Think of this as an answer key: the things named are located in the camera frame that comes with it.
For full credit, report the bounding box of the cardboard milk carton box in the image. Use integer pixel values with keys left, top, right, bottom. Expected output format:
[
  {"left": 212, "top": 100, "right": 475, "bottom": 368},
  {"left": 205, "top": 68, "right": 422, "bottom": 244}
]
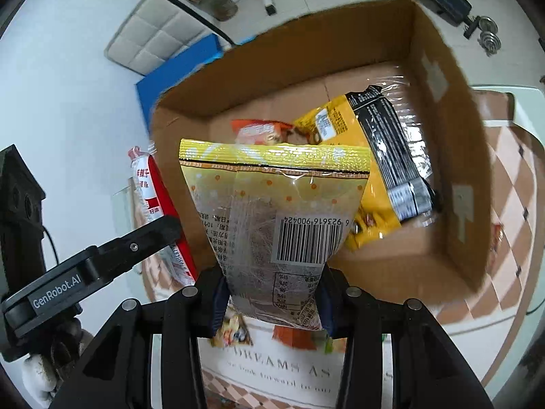
[{"left": 149, "top": 0, "right": 495, "bottom": 308}]

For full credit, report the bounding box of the brown red snack packet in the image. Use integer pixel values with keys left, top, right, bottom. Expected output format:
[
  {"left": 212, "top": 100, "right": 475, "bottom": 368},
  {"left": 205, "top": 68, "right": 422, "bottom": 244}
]
[{"left": 487, "top": 224, "right": 503, "bottom": 276}]

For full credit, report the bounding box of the checkered table mat with text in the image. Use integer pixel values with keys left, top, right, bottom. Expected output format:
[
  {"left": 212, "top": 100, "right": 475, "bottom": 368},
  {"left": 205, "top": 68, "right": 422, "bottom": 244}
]
[{"left": 139, "top": 89, "right": 545, "bottom": 409}]

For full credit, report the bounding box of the yellow black large snack bag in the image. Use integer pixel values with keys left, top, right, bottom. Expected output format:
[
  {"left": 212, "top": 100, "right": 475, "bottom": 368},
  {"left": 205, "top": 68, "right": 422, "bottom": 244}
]
[{"left": 294, "top": 85, "right": 439, "bottom": 250}]

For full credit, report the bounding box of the clear yellow bread packet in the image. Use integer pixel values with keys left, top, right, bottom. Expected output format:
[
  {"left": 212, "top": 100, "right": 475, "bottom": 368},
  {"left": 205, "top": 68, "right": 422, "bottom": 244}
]
[{"left": 178, "top": 138, "right": 370, "bottom": 331}]

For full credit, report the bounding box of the red white long snack packet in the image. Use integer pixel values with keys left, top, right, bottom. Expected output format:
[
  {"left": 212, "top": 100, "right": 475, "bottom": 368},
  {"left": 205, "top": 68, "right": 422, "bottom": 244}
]
[{"left": 127, "top": 146, "right": 197, "bottom": 289}]

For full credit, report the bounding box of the white quilted chair with blue cushion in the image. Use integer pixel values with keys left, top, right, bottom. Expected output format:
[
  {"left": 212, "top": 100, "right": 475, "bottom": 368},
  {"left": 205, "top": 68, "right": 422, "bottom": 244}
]
[{"left": 104, "top": 0, "right": 236, "bottom": 128}]

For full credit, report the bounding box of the orange panda crisps bag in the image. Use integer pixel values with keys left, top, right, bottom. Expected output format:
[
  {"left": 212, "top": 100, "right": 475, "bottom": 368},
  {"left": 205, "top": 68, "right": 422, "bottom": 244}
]
[{"left": 231, "top": 119, "right": 293, "bottom": 145}]

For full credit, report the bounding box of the chrome dumbbell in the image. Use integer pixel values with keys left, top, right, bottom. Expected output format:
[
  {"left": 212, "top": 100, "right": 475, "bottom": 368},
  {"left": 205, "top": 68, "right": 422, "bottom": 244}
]
[{"left": 478, "top": 16, "right": 502, "bottom": 56}]

